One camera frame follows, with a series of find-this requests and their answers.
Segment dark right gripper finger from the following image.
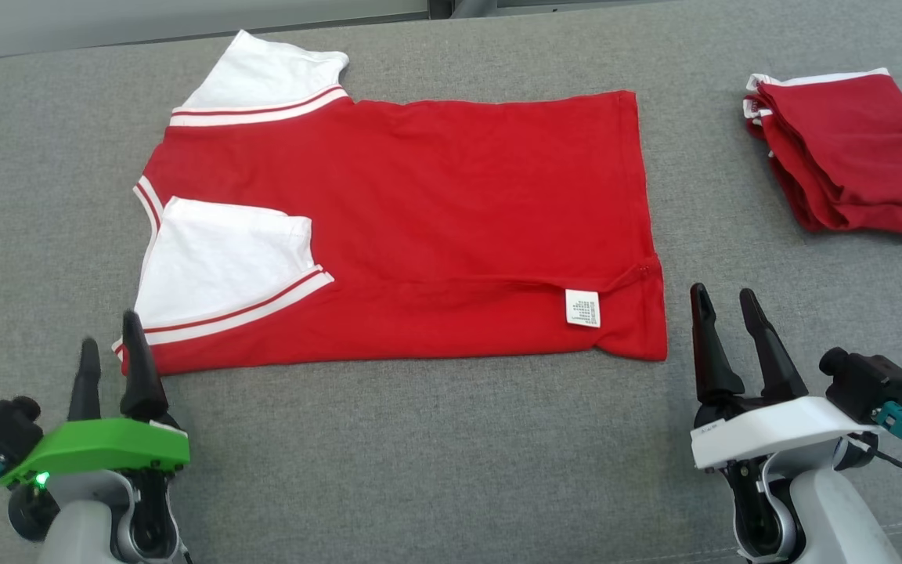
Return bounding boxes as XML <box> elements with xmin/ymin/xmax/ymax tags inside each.
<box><xmin>739</xmin><ymin>287</ymin><xmax>810</xmax><ymax>403</ymax></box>
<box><xmin>690</xmin><ymin>283</ymin><xmax>747</xmax><ymax>406</ymax></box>

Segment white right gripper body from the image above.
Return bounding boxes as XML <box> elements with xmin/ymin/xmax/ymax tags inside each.
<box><xmin>690</xmin><ymin>394</ymin><xmax>884</xmax><ymax>471</ymax></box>

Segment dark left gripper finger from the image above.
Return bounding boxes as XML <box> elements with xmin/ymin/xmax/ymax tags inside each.
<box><xmin>119</xmin><ymin>309</ymin><xmax>170</xmax><ymax>422</ymax></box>
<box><xmin>67</xmin><ymin>338</ymin><xmax>103</xmax><ymax>422</ymax></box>

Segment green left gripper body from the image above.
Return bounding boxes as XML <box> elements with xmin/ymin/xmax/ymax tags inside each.
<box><xmin>0</xmin><ymin>417</ymin><xmax>192</xmax><ymax>490</ymax></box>

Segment red shorts white stripes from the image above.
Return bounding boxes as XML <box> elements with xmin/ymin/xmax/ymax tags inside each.
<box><xmin>742</xmin><ymin>67</ymin><xmax>902</xmax><ymax>240</ymax></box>

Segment red shirt white sleeves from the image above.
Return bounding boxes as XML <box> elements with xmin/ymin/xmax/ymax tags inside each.
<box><xmin>112</xmin><ymin>30</ymin><xmax>669</xmax><ymax>377</ymax></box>

